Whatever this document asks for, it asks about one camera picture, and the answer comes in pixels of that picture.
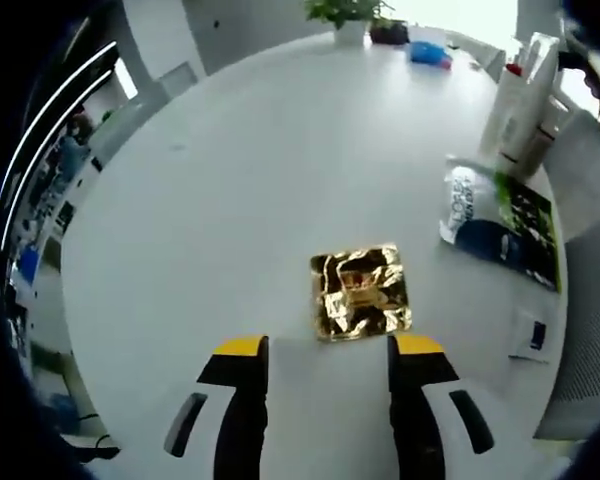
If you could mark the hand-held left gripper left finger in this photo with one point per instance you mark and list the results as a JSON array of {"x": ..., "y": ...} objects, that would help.
[{"x": 245, "y": 400}]

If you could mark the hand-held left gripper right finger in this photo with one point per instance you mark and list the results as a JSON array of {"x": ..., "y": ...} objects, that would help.
[{"x": 410, "y": 400}]

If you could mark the cream skincare tube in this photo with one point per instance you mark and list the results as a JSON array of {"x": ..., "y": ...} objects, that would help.
[{"x": 537, "y": 85}]

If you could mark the skincare bottle thin red band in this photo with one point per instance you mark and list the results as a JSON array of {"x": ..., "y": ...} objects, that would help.
[{"x": 542, "y": 155}]

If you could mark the gold foil skincare sachet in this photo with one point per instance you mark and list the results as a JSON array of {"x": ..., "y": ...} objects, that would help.
[{"x": 360, "y": 292}]

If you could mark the dark blue green skincare packet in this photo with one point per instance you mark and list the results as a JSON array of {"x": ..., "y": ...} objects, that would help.
[{"x": 500, "y": 235}]

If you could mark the blue storage bin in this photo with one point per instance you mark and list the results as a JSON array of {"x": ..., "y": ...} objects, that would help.
[{"x": 30, "y": 265}]

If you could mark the blue plastic bag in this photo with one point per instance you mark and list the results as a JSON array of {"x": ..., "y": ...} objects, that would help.
[{"x": 427, "y": 52}]

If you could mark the grey mesh office chair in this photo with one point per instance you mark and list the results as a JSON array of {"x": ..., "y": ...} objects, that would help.
[{"x": 585, "y": 300}]

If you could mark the dark red plant pot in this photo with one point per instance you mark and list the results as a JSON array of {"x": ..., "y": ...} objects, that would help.
[{"x": 390, "y": 34}]

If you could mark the green potted plant white pot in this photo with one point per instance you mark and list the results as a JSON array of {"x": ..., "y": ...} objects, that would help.
[{"x": 350, "y": 31}]

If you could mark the grey metal cabinet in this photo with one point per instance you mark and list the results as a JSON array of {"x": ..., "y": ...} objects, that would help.
[{"x": 180, "y": 77}]

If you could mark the ceiling light strip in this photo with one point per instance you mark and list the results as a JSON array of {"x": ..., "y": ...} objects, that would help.
[
  {"x": 55, "y": 91},
  {"x": 45, "y": 135}
]

